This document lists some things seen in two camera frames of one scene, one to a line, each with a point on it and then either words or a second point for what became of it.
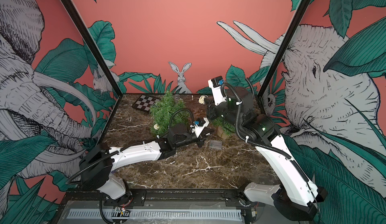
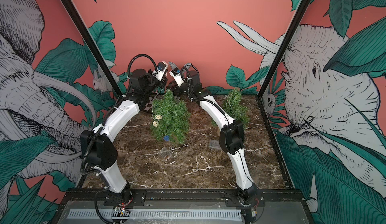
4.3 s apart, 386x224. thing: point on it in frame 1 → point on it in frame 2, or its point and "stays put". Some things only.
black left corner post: (88, 37) stays put
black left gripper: (201, 139) → (163, 83)
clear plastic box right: (215, 144) stays put
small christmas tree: (167, 110) stays put
